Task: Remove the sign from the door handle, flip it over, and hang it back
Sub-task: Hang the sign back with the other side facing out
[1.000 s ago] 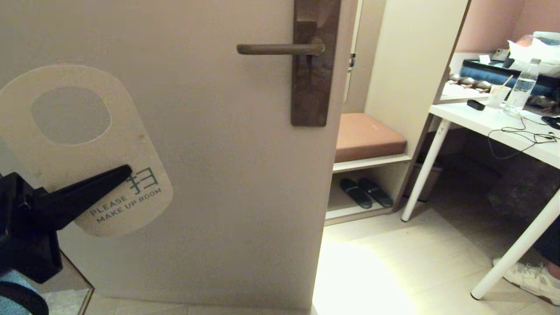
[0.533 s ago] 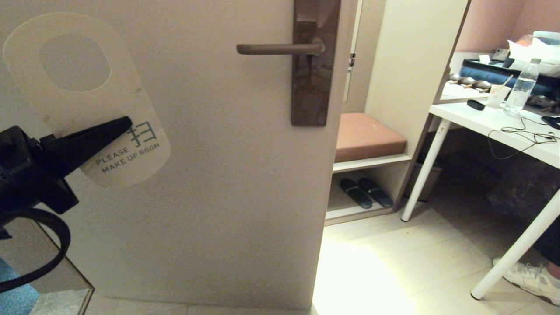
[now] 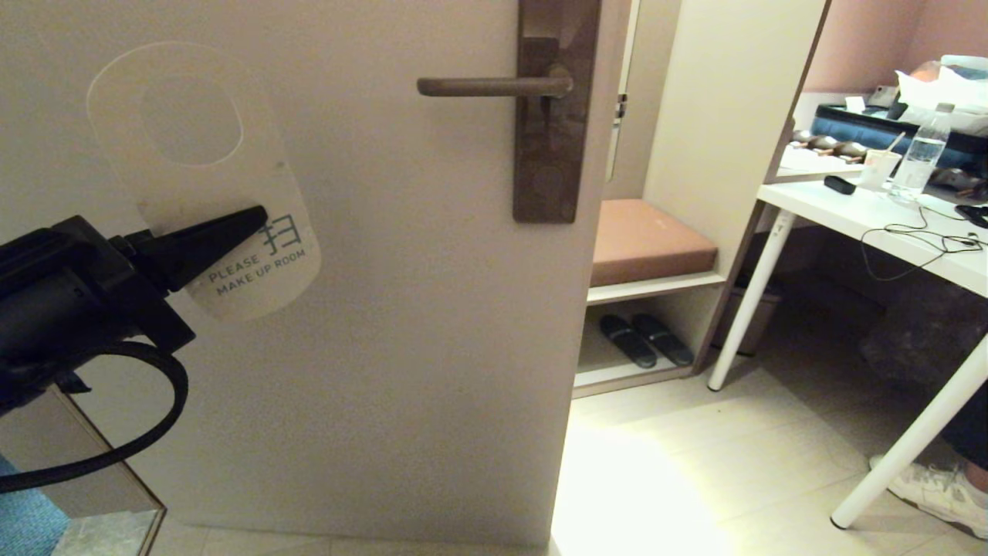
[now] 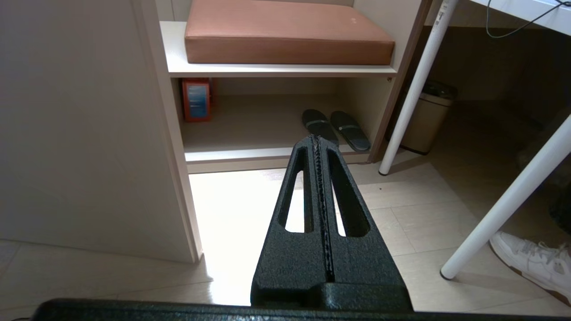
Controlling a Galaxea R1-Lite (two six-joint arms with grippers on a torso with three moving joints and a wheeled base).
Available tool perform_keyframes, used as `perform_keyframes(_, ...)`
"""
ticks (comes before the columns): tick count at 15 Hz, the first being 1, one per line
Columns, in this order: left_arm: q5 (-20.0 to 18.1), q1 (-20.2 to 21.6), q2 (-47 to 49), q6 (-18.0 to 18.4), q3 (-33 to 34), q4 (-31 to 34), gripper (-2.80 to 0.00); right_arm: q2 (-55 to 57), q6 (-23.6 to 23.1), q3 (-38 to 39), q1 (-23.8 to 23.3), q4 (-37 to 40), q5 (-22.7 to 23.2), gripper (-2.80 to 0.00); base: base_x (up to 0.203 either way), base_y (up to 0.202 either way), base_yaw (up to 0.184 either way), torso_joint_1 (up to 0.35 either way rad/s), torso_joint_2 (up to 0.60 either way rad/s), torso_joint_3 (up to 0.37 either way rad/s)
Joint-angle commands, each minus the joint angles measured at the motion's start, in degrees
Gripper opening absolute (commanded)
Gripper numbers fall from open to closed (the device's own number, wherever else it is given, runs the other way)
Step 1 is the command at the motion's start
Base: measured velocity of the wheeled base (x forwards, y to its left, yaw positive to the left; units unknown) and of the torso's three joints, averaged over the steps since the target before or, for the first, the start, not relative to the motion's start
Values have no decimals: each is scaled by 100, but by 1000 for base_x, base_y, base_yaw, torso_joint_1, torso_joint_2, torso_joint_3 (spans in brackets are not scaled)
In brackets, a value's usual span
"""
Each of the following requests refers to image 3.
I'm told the light grey door hanger sign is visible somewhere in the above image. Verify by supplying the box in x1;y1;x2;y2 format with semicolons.
86;41;322;322

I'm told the beige wooden door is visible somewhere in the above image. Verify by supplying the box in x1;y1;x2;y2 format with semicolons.
0;0;635;551

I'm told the framed floor mirror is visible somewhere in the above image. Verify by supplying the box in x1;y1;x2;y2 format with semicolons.
0;386;167;556

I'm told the brown metal lock plate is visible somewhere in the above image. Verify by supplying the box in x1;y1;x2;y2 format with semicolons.
514;0;603;225

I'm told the dark blue slipper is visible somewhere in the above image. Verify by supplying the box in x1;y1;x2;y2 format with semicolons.
633;313;695;368
600;315;658;370

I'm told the brown bench cushion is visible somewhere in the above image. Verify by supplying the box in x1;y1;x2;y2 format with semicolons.
591;199;719;288

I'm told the cream bench shelf unit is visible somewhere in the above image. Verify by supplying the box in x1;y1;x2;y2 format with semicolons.
573;0;833;400

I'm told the beige waste bin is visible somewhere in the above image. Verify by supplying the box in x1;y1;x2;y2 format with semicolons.
714;274;782;358

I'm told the white paper sheet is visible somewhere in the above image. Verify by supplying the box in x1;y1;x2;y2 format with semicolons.
776;147;864;185

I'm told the brown glossy object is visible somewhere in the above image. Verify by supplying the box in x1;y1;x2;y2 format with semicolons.
791;130;871;164

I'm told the white table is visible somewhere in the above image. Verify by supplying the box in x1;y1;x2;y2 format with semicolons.
708;166;988;531

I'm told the navy blue suitcase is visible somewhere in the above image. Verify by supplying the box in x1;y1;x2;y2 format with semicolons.
810;105;988;175

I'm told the white paper cup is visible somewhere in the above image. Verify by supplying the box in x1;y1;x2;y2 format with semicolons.
858;150;902;192

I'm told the clear plastic water bottle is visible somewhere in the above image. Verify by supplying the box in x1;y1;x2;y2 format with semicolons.
888;103;954;204

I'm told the white plastic bag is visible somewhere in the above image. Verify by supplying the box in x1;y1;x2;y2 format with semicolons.
895;56;988;138

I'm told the white sneaker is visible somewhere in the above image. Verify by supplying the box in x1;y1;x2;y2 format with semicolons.
870;454;988;541

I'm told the dark trouser leg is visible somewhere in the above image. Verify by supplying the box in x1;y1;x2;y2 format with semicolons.
943;398;988;495

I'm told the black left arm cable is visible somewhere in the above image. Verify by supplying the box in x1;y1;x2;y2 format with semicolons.
0;340;191;493

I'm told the brown metal door handle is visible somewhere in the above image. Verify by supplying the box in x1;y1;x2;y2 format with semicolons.
418;76;576;98

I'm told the thin black earphone cable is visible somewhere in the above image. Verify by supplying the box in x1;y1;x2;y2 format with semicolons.
859;202;988;283

